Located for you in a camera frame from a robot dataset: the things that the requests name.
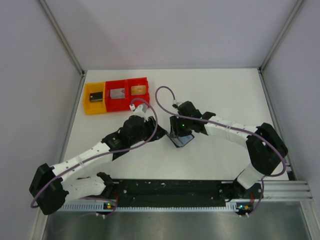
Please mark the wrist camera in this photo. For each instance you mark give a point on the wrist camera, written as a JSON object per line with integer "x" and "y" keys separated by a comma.
{"x": 139, "y": 110}
{"x": 176, "y": 104}

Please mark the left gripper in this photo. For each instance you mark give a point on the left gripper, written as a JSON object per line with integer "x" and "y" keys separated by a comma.
{"x": 153, "y": 126}

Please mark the red plastic bin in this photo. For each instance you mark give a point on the red plastic bin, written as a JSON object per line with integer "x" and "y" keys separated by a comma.
{"x": 116, "y": 105}
{"x": 138, "y": 81}

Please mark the white slotted cable duct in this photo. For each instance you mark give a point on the white slotted cable duct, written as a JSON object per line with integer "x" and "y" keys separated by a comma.
{"x": 105, "y": 207}

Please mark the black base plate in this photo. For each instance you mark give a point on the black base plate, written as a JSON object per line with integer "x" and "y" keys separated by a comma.
{"x": 177, "y": 193}

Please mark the gold card in bin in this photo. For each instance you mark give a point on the gold card in bin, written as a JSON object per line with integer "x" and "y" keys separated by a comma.
{"x": 137, "y": 90}

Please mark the blue leather card holder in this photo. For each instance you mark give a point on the blue leather card holder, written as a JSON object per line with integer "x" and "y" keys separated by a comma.
{"x": 183, "y": 140}

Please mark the right red plastic bin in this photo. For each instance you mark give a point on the right red plastic bin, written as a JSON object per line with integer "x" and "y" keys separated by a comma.
{"x": 138, "y": 81}

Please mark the black card in bin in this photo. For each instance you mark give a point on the black card in bin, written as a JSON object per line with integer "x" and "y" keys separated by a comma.
{"x": 95, "y": 97}

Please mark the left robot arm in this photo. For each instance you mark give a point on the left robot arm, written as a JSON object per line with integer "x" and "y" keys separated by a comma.
{"x": 53, "y": 186}

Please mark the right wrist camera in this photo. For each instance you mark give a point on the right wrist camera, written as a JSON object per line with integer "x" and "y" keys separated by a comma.
{"x": 176, "y": 104}

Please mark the silver card in bin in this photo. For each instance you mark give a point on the silver card in bin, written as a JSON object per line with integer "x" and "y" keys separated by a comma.
{"x": 117, "y": 93}

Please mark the yellow plastic bin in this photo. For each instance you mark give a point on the yellow plastic bin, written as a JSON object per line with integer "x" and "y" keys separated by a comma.
{"x": 93, "y": 108}

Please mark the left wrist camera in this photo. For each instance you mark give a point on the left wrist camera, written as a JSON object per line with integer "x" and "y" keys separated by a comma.
{"x": 139, "y": 110}

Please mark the middle red plastic bin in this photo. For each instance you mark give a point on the middle red plastic bin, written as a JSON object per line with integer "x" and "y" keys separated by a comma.
{"x": 116, "y": 105}

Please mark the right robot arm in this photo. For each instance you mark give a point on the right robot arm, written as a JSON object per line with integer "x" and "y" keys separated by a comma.
{"x": 265, "y": 148}

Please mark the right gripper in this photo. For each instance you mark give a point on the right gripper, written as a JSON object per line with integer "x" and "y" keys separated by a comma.
{"x": 176, "y": 123}

